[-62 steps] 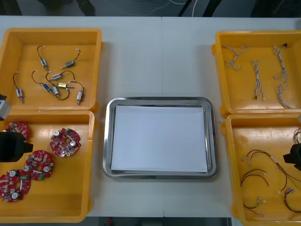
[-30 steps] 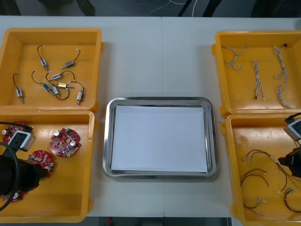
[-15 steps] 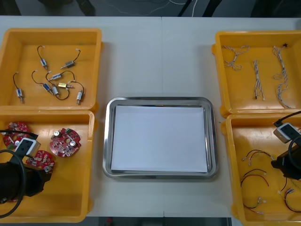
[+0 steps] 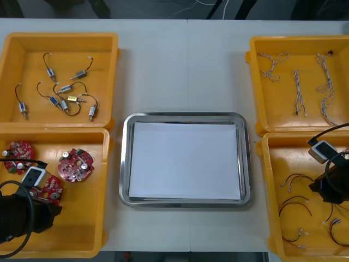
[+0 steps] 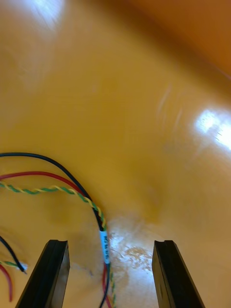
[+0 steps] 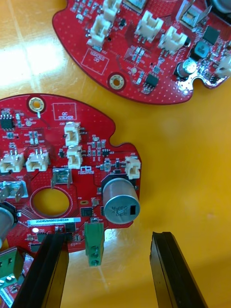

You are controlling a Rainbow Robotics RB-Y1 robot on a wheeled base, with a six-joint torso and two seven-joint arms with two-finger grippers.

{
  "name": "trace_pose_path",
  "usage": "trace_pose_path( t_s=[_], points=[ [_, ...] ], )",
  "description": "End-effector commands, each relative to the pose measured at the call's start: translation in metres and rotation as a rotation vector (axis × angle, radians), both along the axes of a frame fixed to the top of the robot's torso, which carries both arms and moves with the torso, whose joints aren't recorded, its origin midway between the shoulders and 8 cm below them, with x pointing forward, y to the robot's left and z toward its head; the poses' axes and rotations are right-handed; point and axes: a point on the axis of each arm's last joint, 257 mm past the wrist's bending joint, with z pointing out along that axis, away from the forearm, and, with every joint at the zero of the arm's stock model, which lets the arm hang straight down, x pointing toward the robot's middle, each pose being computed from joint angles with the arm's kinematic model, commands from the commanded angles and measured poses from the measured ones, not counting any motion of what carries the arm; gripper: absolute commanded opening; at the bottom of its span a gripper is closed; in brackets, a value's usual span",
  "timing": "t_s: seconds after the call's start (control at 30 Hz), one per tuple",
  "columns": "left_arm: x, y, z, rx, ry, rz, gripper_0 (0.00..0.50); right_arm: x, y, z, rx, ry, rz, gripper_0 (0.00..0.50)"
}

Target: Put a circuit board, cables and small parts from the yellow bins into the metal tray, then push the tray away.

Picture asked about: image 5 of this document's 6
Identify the yellow-orange plastic bin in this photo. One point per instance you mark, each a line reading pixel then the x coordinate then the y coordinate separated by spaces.
pixel 144 120

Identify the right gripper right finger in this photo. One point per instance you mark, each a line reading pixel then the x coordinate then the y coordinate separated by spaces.
pixel 173 276

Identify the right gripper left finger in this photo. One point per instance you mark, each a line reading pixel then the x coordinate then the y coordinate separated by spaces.
pixel 43 276

